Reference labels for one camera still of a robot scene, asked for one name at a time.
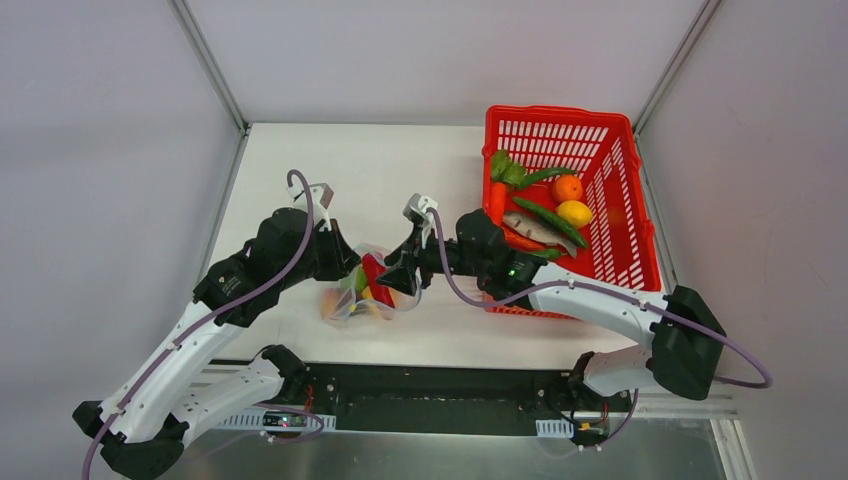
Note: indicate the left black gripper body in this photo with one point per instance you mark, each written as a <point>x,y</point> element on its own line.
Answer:
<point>340,253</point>

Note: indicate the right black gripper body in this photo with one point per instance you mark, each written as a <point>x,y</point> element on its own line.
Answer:
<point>416,263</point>

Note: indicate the peach fruit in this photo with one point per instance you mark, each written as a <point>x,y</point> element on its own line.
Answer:
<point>329,308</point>

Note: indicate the green lime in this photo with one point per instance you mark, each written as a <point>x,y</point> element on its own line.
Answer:
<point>360,282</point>

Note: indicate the yellow orange with leaf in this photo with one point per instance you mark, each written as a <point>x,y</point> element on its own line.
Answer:
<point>376,308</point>

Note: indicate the clear zip top bag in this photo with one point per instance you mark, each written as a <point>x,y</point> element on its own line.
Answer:
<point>358,297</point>

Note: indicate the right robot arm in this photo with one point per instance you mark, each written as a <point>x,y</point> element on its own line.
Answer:
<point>677,341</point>

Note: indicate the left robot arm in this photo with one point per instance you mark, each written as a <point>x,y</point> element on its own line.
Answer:
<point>143,428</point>

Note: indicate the toy grey fish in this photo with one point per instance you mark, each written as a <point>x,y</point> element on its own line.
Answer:
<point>528,232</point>

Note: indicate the orange carrot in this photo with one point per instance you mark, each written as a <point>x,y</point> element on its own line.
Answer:
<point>497,199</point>

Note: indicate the green chili pepper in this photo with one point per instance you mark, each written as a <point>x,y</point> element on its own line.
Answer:
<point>547,254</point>

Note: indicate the long green cucumber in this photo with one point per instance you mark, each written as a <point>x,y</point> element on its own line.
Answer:
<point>551,218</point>

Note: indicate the green lettuce leaf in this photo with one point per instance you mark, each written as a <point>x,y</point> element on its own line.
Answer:
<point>506,171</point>

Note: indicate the yellow lemon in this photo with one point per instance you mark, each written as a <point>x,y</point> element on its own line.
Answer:
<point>575,213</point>

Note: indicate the red plastic basket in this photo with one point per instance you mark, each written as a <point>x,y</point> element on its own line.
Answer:
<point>600,147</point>

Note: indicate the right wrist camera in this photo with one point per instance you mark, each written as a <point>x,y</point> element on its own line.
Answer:
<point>419,211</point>

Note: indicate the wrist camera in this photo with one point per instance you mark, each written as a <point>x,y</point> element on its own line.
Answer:
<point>316,198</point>
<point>419,211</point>

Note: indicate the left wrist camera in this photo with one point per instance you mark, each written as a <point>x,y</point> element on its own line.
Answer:
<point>316,198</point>

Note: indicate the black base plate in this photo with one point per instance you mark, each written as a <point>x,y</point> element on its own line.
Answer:
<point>443,400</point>

